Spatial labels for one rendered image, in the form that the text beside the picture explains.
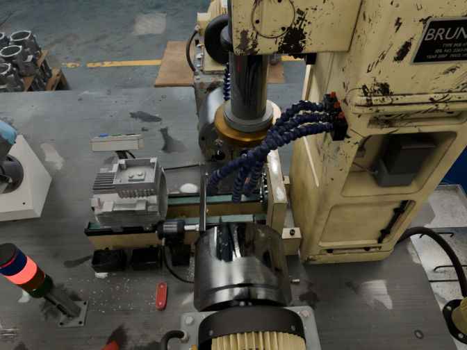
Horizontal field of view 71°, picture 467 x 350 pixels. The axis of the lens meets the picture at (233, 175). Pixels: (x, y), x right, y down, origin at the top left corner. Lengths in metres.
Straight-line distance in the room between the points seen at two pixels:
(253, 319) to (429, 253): 1.42
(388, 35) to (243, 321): 0.50
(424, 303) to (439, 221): 0.84
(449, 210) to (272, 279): 1.47
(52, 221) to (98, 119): 0.61
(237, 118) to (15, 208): 0.99
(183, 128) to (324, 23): 1.13
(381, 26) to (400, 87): 0.13
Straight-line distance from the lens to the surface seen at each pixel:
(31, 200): 1.48
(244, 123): 0.81
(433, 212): 2.08
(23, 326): 1.32
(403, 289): 1.28
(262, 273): 0.80
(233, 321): 0.55
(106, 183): 1.09
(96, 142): 1.29
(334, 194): 0.87
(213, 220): 1.15
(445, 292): 1.81
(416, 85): 0.70
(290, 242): 1.14
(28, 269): 0.96
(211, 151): 1.25
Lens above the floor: 1.89
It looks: 50 degrees down
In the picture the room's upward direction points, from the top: 2 degrees counter-clockwise
